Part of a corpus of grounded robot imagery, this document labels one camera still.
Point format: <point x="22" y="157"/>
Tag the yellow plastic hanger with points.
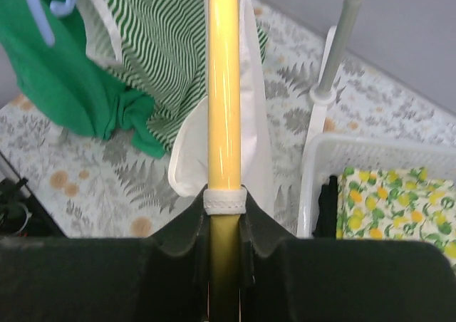
<point x="224" y="157"/>

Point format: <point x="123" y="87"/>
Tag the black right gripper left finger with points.
<point x="159" y="278"/>

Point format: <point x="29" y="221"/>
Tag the lemon print folded cloth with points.
<point x="397" y="204"/>

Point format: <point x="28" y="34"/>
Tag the light blue plastic hanger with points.
<point x="58" y="8"/>

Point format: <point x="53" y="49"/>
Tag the white rectangular plastic basket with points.
<point x="330" y="153"/>

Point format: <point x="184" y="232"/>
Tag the white metal clothes rack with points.
<point x="322" y="94"/>

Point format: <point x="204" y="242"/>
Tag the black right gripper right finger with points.
<point x="286" y="278"/>

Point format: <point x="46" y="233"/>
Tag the floral fern patterned tablecloth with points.
<point x="93" y="188"/>

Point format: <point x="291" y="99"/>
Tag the black folded cloth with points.
<point x="327" y="214"/>

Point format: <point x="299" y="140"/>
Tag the green white striped tank top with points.
<point x="155" y="46"/>

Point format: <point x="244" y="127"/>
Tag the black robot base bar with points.
<point x="22" y="214"/>

